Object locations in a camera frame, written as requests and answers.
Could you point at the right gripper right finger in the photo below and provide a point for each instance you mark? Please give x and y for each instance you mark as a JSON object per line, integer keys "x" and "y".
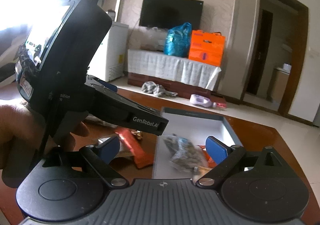
{"x": 226, "y": 159}

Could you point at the blue plastic bag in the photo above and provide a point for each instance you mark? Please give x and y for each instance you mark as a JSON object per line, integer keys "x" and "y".
{"x": 177, "y": 42}

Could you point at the orange cardboard box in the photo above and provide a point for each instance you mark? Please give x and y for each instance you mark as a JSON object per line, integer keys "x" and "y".
{"x": 206, "y": 47}

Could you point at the grey cloth on floor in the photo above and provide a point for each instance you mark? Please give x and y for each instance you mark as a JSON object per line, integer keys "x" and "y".
{"x": 150, "y": 87}

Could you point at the black wall television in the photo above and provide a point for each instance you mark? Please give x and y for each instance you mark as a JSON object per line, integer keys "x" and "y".
{"x": 166, "y": 14}

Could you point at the grey shallow tray box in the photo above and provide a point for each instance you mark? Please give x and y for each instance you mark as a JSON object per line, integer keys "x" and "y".
{"x": 194, "y": 126}

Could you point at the kitchen counter cabinet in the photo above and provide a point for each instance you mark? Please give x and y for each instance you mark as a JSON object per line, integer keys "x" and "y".
{"x": 279, "y": 83}

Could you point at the clear bag of seeds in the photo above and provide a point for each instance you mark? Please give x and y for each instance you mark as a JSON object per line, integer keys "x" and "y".
{"x": 184, "y": 156}

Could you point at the white chest freezer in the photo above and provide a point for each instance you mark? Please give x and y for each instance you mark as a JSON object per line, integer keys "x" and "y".
{"x": 108, "y": 62}

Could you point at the red item on floor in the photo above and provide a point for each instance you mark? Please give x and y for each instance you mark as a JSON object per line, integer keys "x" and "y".
{"x": 221, "y": 105}

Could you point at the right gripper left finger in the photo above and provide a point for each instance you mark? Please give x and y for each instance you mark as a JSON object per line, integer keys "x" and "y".
{"x": 98, "y": 158}

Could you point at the person's left hand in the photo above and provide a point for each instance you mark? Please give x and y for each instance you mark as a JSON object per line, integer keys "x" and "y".
{"x": 21, "y": 134}

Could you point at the orange snack packet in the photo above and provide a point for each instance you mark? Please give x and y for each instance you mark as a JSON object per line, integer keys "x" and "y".
{"x": 141, "y": 158}

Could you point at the white cloth covered tv stand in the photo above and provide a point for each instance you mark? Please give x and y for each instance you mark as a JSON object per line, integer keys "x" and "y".
{"x": 175, "y": 74}

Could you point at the purple white detergent bottle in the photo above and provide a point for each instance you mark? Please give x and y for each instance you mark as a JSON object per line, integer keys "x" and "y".
{"x": 199, "y": 100}

